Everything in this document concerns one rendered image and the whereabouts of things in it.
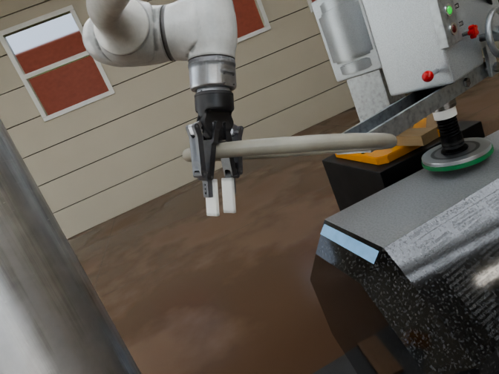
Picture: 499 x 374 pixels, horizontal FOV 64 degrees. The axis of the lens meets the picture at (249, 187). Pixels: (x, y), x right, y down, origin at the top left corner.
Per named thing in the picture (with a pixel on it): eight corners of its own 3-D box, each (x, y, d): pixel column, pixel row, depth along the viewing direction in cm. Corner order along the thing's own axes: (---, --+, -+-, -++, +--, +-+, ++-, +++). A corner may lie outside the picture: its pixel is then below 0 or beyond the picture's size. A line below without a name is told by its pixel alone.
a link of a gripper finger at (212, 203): (217, 179, 75) (214, 179, 74) (220, 216, 75) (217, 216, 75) (206, 179, 77) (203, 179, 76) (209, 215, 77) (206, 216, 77)
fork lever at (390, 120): (448, 82, 149) (445, 70, 148) (504, 70, 133) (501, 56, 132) (327, 156, 115) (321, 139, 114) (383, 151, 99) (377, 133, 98)
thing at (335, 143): (298, 156, 128) (298, 147, 128) (445, 145, 87) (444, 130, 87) (151, 165, 101) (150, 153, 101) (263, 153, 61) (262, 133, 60)
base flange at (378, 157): (333, 156, 234) (330, 149, 233) (400, 123, 244) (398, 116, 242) (382, 166, 188) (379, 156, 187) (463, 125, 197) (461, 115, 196)
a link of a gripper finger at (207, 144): (221, 122, 75) (216, 119, 74) (216, 180, 74) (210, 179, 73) (207, 124, 78) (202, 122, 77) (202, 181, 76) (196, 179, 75)
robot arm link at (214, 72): (245, 60, 77) (247, 91, 77) (212, 70, 83) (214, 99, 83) (210, 52, 70) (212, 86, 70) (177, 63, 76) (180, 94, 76)
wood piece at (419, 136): (392, 145, 197) (389, 136, 196) (406, 137, 201) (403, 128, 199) (424, 145, 179) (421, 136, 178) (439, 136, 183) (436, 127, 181)
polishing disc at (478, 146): (416, 155, 147) (415, 151, 147) (478, 135, 141) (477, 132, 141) (430, 173, 128) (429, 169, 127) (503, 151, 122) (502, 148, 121)
